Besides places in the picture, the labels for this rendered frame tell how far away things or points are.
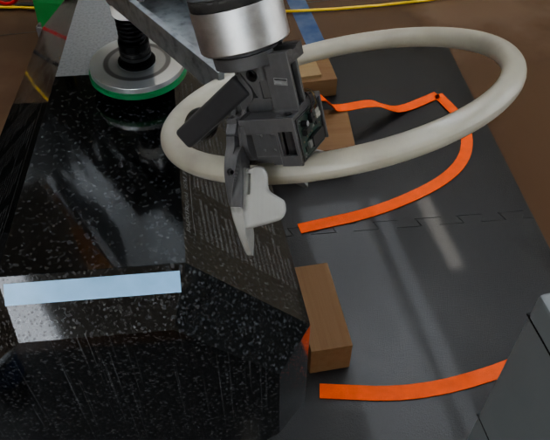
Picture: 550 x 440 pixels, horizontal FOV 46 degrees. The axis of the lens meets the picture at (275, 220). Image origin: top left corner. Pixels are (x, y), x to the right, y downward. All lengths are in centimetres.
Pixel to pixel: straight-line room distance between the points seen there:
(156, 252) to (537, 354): 67
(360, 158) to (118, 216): 67
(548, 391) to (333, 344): 80
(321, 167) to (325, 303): 126
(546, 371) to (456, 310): 98
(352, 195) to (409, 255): 33
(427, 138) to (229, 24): 24
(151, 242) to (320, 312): 82
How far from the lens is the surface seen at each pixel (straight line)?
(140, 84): 147
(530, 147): 278
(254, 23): 62
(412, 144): 69
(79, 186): 134
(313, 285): 196
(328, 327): 188
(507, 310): 217
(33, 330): 122
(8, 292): 123
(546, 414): 121
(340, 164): 68
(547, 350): 115
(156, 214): 125
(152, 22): 121
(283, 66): 63
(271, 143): 67
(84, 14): 187
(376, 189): 242
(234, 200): 67
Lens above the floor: 170
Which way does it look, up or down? 47 degrees down
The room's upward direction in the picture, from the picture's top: straight up
